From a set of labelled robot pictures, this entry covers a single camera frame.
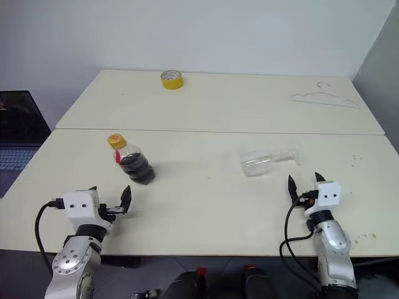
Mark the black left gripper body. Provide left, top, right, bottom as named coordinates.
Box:
left=98, top=202, right=126, bottom=225

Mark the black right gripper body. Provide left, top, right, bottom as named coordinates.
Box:
left=294, top=189, right=319, bottom=211

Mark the clear plastic wine glass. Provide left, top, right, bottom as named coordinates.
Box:
left=239, top=147, right=305, bottom=178

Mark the dark soy sauce bottle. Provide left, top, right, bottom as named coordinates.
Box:
left=107, top=133, right=156, bottom=187

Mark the small black white object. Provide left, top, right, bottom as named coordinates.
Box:
left=130, top=288, right=160, bottom=299

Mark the dark open laptop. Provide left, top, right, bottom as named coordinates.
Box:
left=0, top=90, right=52, bottom=199

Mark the dark rounded shape red top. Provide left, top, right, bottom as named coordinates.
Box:
left=243, top=264, right=274, bottom=299
left=161, top=267, right=208, bottom=299

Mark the yellow tape roll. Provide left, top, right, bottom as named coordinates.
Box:
left=160, top=70, right=185, bottom=91

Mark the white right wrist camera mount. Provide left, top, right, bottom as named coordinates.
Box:
left=304, top=181, right=342, bottom=217

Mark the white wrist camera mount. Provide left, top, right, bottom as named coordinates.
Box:
left=62, top=190, right=113, bottom=233
left=304, top=181, right=342, bottom=217

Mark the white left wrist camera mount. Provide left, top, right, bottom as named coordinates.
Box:
left=62, top=190, right=113, bottom=233

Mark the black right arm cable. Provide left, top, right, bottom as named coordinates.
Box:
left=279, top=190, right=324, bottom=295

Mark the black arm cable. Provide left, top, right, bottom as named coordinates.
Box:
left=34, top=196, right=65, bottom=275
left=279, top=190, right=324, bottom=295

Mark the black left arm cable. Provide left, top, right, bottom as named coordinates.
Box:
left=34, top=196, right=65, bottom=275

